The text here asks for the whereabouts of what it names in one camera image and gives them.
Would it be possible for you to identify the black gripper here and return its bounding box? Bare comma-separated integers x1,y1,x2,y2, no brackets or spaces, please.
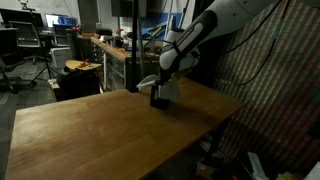
154,76,173,92

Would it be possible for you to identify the white knitted towel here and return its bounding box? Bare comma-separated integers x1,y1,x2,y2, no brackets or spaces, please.
136,73,183,102

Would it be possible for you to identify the small cardboard box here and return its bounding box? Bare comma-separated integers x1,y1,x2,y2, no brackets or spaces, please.
195,161,218,180

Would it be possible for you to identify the black vertical pole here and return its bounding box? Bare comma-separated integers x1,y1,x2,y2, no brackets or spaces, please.
127,0,141,94

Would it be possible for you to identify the wooden workbench with drawers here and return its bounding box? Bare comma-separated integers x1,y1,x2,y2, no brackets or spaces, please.
90,35,162,92

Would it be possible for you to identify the blue board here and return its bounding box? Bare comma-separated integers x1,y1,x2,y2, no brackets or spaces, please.
141,12,184,42

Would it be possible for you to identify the round wooden stool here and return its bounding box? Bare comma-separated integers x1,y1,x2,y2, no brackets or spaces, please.
65,58,103,72

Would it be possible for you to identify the black bag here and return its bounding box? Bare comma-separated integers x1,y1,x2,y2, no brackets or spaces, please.
55,69,102,100

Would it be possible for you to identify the grey office chair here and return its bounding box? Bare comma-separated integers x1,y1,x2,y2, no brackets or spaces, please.
52,23,74,47

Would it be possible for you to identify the black tripod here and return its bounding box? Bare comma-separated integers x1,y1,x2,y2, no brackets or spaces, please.
27,59,60,88

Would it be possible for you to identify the lit computer monitor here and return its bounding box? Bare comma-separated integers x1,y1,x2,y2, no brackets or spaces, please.
44,13,79,29

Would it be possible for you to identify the white plastic strip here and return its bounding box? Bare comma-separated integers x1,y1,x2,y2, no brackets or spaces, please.
247,151,268,180

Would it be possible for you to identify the mesh back office chair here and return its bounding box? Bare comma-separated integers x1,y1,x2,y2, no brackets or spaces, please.
8,20,43,65

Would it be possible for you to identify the dark swivel chair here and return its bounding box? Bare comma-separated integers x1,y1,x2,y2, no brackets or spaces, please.
0,55,22,95

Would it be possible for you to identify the white paper sheet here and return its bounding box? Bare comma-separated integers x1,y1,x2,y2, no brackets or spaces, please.
303,162,320,180

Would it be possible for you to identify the dark wall mounted panel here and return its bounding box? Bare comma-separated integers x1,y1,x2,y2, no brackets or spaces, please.
111,0,148,19

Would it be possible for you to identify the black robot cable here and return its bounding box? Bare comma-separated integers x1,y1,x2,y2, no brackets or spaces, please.
218,0,289,87

